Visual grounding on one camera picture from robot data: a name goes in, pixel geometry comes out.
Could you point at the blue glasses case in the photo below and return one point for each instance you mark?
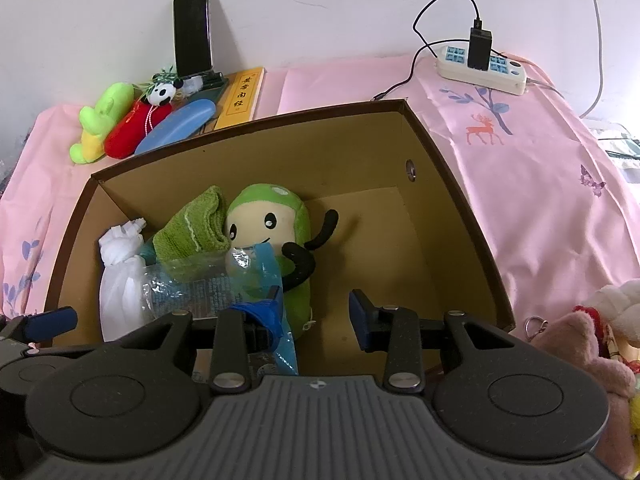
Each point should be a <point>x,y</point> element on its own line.
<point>185,120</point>

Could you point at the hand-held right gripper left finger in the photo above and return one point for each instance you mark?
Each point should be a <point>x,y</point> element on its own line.
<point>270,317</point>

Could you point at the green towel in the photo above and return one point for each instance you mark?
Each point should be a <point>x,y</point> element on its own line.
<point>195,230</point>

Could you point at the black smartphone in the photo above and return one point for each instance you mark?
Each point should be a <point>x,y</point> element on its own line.
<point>192,30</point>

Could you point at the dark green notebook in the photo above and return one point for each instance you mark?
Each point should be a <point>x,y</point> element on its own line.
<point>212,97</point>

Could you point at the white power strip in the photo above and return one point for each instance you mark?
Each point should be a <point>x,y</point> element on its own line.
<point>452,72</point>

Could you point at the clear plastic bottle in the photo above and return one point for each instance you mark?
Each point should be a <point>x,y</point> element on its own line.
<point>200,290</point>

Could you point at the pink printed bedsheet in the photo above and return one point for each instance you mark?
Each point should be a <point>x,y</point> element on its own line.
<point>550,185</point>

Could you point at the small panda plush toy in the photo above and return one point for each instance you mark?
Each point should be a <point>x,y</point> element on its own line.
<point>162,94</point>

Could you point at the black charger plug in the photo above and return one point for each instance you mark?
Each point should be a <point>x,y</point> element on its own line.
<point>480,47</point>

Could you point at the green and yellow plush toy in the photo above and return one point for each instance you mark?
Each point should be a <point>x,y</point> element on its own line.
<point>107,105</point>

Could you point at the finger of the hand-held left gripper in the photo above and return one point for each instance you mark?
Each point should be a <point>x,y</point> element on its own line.
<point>50,322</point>

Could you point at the pink plush toy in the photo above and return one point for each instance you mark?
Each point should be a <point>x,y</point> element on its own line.
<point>575,345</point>

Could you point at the blue mesh bath puff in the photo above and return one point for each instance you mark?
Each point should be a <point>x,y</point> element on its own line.
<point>146,252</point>

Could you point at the striped cloth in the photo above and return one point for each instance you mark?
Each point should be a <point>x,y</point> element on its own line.
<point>620,147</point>

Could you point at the black phone stand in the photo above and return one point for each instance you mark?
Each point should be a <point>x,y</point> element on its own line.
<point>212,81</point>

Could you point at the brown cardboard box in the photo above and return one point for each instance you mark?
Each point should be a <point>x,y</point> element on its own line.
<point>440,240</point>

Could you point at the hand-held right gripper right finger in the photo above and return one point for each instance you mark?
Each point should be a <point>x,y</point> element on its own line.
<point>362,320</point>

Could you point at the red pepper plush toy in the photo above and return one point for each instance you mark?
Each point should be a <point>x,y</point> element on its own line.
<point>125,135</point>

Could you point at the white cloth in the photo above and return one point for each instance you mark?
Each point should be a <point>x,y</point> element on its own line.
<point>120,285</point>

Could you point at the yellow book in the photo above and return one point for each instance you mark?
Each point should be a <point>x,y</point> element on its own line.
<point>242,95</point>

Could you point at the white plush toy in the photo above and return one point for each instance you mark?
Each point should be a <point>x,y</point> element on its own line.
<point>620,305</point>

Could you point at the green bean plush toy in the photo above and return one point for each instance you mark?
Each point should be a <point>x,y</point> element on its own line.
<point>270,210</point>

